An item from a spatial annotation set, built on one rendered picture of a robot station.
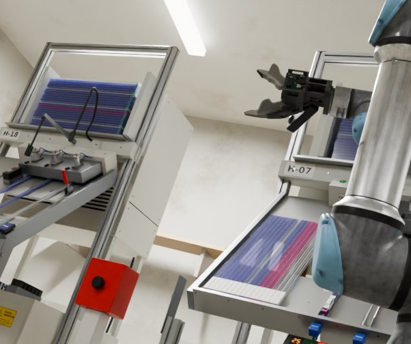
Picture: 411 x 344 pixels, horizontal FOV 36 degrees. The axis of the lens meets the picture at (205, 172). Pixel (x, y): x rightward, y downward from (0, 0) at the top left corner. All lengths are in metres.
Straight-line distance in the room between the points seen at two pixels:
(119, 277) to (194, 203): 3.36
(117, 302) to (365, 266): 1.21
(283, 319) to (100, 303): 0.64
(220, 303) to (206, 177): 3.74
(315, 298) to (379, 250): 0.78
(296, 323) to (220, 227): 3.60
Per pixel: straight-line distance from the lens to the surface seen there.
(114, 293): 2.05
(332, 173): 2.35
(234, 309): 1.75
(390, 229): 1.01
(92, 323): 2.09
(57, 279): 5.60
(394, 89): 1.07
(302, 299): 1.76
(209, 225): 5.27
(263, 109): 1.55
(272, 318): 1.71
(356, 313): 1.71
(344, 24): 4.08
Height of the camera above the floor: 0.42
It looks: 20 degrees up
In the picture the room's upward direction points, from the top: 19 degrees clockwise
